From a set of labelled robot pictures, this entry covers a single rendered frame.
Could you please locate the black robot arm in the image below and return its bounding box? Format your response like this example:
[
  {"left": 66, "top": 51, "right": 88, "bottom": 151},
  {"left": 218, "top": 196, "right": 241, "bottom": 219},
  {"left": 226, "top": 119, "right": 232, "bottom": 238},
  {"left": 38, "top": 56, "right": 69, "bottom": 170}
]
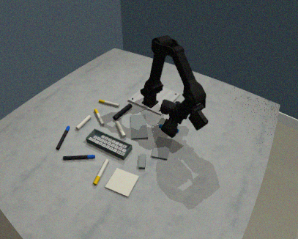
[{"left": 140, "top": 35, "right": 208, "bottom": 130}]

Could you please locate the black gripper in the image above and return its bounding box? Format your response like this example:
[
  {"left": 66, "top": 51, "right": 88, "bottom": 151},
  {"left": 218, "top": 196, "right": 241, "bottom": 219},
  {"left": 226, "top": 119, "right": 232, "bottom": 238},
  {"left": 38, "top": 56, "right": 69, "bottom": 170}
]
[{"left": 161, "top": 101, "right": 188, "bottom": 138}]

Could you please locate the grey keyboard with white letter keys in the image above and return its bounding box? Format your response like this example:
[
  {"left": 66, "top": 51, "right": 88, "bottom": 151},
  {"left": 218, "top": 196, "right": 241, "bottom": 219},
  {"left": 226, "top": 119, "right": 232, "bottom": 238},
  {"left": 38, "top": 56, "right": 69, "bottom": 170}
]
[{"left": 86, "top": 129, "right": 132, "bottom": 160}]

